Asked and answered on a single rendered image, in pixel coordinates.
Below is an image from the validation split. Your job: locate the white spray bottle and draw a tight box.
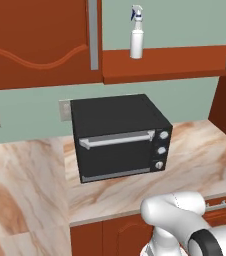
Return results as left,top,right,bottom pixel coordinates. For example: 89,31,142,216
129,4,145,60

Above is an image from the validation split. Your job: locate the black toaster oven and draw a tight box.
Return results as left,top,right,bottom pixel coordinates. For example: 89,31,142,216
70,93,174,184

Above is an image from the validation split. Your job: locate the red-brown wooden shelf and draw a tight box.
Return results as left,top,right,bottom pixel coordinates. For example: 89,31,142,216
102,44,226,85

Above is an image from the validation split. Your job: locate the red-brown lower cupboard door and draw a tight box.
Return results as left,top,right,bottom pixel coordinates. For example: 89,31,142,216
70,221,104,256
102,213,154,256

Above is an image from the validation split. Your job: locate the red-brown cupboard door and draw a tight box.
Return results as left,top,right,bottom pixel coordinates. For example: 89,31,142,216
0,0,104,92
102,213,154,256
70,221,104,256

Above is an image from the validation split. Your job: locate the red-brown upper cupboard door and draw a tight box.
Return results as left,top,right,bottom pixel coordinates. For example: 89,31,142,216
0,0,104,92

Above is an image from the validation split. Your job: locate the red-brown drawer front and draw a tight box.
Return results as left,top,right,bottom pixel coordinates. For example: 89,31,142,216
202,192,226,226

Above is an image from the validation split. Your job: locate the silver toaster oven handle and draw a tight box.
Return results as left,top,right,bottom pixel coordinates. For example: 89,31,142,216
78,130,156,150

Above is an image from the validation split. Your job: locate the grey cupboard door handle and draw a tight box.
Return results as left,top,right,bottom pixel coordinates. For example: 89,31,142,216
87,0,100,71

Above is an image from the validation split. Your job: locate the silver drawer handle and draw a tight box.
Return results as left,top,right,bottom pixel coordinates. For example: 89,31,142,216
204,199,226,213

